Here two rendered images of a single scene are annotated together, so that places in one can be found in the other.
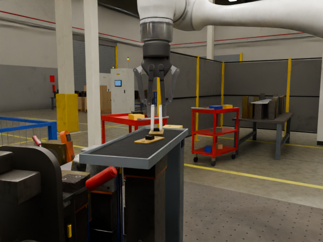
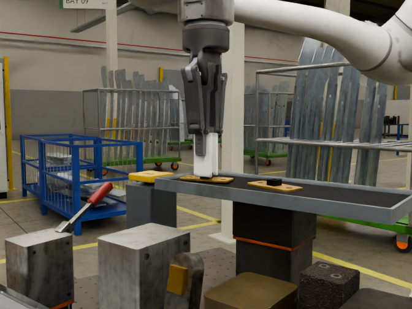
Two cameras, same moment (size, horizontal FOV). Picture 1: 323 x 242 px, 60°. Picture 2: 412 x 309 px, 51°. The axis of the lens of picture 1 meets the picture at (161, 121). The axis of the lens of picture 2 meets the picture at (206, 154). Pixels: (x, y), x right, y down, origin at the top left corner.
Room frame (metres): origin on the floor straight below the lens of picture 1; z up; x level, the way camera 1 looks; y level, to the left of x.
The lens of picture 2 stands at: (0.52, 0.66, 1.27)
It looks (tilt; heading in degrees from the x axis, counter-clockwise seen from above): 5 degrees down; 292
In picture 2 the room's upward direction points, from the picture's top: straight up
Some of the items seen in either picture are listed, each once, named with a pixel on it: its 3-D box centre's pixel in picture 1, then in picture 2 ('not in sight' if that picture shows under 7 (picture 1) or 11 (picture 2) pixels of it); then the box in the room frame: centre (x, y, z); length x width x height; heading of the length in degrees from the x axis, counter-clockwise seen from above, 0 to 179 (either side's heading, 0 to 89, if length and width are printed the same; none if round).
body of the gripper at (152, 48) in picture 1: (156, 60); (205, 56); (0.78, 0.01, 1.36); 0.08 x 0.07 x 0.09; 87
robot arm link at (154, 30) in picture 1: (156, 33); (205, 9); (0.78, 0.01, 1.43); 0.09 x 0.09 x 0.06
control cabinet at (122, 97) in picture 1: (122, 88); not in sight; (11.39, 1.58, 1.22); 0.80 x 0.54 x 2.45; 58
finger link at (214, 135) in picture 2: (160, 117); (208, 154); (0.78, 0.00, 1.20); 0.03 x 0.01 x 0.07; 177
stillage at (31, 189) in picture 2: not in sight; (58, 167); (4.88, -4.32, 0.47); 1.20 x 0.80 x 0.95; 146
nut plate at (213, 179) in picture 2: (156, 129); (206, 176); (0.78, 0.01, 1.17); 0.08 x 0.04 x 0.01; 177
